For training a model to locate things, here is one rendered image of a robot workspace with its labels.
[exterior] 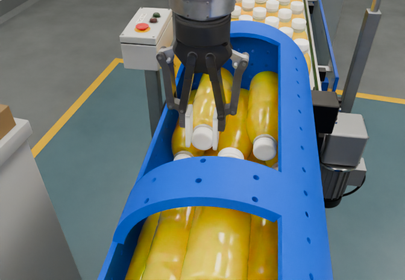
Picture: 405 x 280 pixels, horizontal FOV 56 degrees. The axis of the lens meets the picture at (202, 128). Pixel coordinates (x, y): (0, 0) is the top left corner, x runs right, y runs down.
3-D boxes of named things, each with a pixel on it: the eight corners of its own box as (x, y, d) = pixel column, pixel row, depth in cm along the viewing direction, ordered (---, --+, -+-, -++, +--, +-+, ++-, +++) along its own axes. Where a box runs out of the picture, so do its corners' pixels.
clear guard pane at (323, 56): (307, 186, 144) (335, 78, 114) (298, 78, 204) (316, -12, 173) (308, 186, 144) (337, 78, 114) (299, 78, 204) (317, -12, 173)
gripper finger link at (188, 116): (189, 115, 60) (184, 114, 60) (189, 147, 64) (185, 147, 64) (193, 104, 62) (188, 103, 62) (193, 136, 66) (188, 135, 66)
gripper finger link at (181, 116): (185, 103, 59) (167, 101, 59) (186, 128, 62) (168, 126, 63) (187, 97, 60) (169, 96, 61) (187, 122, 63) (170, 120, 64)
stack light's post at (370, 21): (304, 233, 182) (367, 12, 112) (304, 226, 185) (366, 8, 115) (313, 234, 182) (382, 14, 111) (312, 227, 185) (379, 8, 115)
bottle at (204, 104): (215, 100, 84) (202, 155, 69) (194, 78, 81) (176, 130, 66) (240, 84, 80) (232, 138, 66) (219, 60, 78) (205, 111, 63)
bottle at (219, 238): (167, 276, 40) (196, 155, 54) (198, 309, 43) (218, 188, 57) (228, 267, 37) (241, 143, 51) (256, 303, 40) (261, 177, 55)
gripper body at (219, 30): (164, 18, 47) (169, 81, 53) (232, 23, 46) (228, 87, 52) (176, -3, 53) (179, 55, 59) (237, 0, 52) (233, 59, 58)
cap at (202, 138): (203, 146, 68) (201, 152, 66) (188, 131, 66) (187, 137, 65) (219, 135, 66) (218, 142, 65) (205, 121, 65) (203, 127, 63)
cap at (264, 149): (263, 131, 64) (263, 138, 62) (281, 143, 65) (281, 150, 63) (249, 144, 66) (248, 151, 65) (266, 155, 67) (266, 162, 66)
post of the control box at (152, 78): (164, 247, 176) (141, 55, 112) (166, 240, 179) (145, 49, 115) (172, 248, 176) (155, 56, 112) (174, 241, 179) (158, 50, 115)
